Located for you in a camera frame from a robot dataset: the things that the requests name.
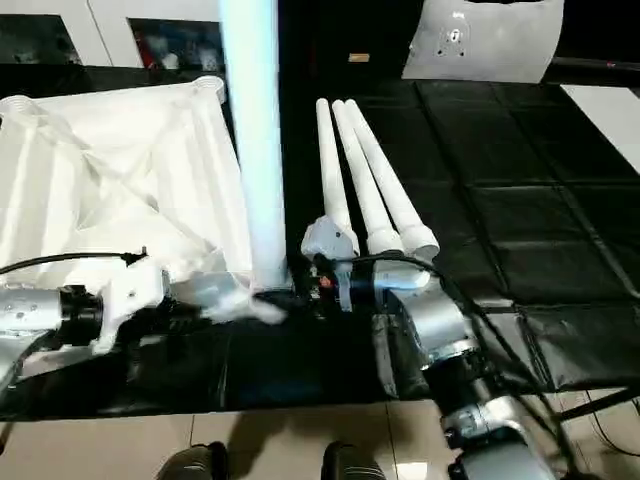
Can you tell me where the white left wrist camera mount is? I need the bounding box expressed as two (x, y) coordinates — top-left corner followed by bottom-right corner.
(93, 256), (175, 355)

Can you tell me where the dark left robot foot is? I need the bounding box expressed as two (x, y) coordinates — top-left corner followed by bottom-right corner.
(157, 440), (230, 480)

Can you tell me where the white plastic table leg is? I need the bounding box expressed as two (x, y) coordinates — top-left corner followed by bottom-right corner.
(315, 98), (360, 251)
(344, 98), (442, 262)
(218, 0), (292, 297)
(331, 99), (407, 257)

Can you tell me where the white flat board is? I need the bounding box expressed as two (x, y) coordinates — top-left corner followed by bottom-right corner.
(558, 83), (640, 177)

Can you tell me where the black left wrist camera cable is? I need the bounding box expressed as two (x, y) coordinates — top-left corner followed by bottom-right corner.
(0, 247), (150, 275)

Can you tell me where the white plastic table top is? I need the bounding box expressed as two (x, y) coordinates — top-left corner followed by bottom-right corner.
(0, 76), (290, 387)

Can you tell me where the white curved plastic panel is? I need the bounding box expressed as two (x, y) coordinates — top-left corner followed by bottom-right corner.
(401, 0), (565, 85)

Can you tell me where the white glass-door cabinet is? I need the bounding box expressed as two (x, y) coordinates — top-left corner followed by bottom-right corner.
(0, 0), (225, 70)

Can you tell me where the thin black rod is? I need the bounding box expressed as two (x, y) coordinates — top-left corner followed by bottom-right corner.
(558, 386), (640, 422)

